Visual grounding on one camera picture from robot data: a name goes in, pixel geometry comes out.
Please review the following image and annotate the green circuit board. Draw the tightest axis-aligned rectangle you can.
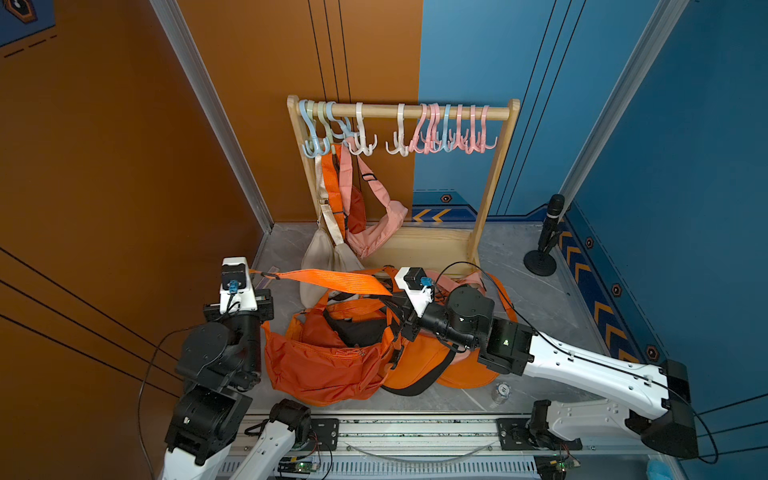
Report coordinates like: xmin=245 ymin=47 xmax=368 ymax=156
xmin=276 ymin=459 xmax=321 ymax=478

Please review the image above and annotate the red-orange sling bag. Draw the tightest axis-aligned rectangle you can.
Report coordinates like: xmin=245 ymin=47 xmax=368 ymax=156
xmin=286 ymin=294 xmax=399 ymax=348

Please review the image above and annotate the large orange crescent bag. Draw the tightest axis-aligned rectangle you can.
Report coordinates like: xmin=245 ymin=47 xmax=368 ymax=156
xmin=381 ymin=332 xmax=496 ymax=397

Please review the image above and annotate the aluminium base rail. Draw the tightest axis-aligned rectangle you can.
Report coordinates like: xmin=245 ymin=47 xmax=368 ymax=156
xmin=158 ymin=413 xmax=673 ymax=480

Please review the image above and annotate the wooden garment rack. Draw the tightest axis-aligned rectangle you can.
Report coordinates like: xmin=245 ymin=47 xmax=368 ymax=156
xmin=287 ymin=95 xmax=520 ymax=276

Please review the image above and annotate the black crescent sling bag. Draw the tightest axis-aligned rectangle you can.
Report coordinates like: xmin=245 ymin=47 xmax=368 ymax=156
xmin=323 ymin=298 xmax=388 ymax=347

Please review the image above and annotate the black and orange sling bag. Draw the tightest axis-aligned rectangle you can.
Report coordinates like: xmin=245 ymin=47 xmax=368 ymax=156
xmin=382 ymin=348 xmax=456 ymax=397

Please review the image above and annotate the pink crescent sling bag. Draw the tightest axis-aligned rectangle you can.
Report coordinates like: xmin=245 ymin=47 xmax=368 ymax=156
xmin=438 ymin=271 xmax=487 ymax=299

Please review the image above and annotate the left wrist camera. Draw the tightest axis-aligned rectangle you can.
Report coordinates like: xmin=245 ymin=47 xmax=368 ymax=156
xmin=220 ymin=257 xmax=257 ymax=315

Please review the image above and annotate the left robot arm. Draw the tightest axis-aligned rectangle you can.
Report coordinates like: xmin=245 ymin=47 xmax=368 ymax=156
xmin=161 ymin=289 xmax=274 ymax=479

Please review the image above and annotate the black microphone on stand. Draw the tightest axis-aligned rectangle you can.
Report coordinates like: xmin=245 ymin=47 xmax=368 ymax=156
xmin=523 ymin=194 xmax=565 ymax=277

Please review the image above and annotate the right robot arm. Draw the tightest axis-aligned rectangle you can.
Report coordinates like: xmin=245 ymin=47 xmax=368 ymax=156
xmin=383 ymin=286 xmax=699 ymax=459

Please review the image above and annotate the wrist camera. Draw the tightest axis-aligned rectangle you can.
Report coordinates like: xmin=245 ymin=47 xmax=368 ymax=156
xmin=220 ymin=257 xmax=257 ymax=315
xmin=395 ymin=267 xmax=435 ymax=318

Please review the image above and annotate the orange crescent sling bag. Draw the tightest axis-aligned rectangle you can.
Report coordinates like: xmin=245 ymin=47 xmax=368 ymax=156
xmin=437 ymin=272 xmax=518 ymax=389

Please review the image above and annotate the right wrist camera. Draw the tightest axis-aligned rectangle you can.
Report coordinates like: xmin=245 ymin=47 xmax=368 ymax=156
xmin=395 ymin=267 xmax=435 ymax=318

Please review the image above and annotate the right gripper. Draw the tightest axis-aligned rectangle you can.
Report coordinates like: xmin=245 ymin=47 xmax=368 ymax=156
xmin=380 ymin=289 xmax=480 ymax=352

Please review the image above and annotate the dark red-orange waist bag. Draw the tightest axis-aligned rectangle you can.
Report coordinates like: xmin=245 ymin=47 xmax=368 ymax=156
xmin=262 ymin=266 xmax=405 ymax=406

